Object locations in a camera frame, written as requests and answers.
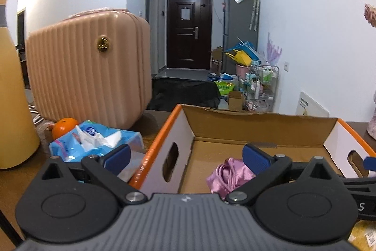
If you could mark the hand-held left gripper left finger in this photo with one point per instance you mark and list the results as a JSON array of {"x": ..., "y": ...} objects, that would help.
[{"x": 117, "y": 158}]

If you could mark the purple wall decoration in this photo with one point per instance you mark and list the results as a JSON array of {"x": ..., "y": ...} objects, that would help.
[{"x": 273, "y": 49}]

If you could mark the grey refrigerator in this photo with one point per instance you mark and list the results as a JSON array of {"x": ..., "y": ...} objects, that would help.
[{"x": 239, "y": 21}]

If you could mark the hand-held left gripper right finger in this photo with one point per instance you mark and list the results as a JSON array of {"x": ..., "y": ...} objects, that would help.
[{"x": 255, "y": 159}]

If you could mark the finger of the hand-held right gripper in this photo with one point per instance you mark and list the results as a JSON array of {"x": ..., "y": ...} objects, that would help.
[
  {"x": 361, "y": 184},
  {"x": 370, "y": 163}
]

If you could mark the orange cardboard box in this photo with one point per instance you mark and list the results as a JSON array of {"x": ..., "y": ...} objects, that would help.
[{"x": 205, "y": 127}]

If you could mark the blue bags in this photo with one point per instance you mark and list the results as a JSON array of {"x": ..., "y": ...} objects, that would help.
[{"x": 246, "y": 46}]

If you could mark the black bag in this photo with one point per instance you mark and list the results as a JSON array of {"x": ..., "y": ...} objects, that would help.
[{"x": 185, "y": 93}]

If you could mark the pink bucket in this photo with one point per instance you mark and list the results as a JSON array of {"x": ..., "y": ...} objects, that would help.
[{"x": 242, "y": 71}]

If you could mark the open brown cardboard box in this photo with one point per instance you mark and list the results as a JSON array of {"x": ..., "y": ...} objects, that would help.
[{"x": 217, "y": 58}]

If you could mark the orange fruit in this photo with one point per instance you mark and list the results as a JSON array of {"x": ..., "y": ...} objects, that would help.
[{"x": 63, "y": 127}]

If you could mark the metal storage cart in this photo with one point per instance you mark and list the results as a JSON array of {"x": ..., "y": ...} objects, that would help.
[{"x": 261, "y": 83}]

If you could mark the yellow packet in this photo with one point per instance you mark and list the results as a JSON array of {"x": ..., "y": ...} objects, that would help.
[{"x": 362, "y": 236}]

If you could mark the pink textured vase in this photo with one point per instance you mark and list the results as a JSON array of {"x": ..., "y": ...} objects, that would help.
[{"x": 372, "y": 118}]

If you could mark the dark brown entrance door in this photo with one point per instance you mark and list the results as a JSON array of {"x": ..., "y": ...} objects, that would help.
[{"x": 189, "y": 30}]

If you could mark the yellow bag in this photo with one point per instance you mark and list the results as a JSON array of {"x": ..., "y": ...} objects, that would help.
[{"x": 242, "y": 57}]

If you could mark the small brown cardboard box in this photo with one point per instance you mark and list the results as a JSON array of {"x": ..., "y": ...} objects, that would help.
[{"x": 236, "y": 101}]

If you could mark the white wall outlet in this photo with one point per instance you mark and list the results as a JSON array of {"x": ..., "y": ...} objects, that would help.
[{"x": 286, "y": 66}]

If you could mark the folded white umbrella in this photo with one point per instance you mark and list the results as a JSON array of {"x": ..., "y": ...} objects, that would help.
[{"x": 255, "y": 10}]

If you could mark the yellow thermos jug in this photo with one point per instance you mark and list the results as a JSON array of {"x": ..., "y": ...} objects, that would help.
[{"x": 11, "y": 92}]

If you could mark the pink ribbed suitcase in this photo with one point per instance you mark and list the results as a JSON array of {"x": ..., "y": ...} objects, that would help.
[{"x": 82, "y": 77}]

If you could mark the green packet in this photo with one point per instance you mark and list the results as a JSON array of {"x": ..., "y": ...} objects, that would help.
[{"x": 225, "y": 86}]

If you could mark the white flat board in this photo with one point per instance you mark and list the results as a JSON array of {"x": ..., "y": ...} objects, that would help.
[{"x": 311, "y": 105}]

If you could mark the pink satin cloth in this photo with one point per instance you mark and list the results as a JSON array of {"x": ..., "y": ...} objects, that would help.
[{"x": 226, "y": 174}]

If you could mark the grey side door frame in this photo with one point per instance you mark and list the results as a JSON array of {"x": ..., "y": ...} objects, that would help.
[{"x": 152, "y": 24}]

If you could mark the blue tissue pack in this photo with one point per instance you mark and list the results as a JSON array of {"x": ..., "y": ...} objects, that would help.
[{"x": 97, "y": 136}]

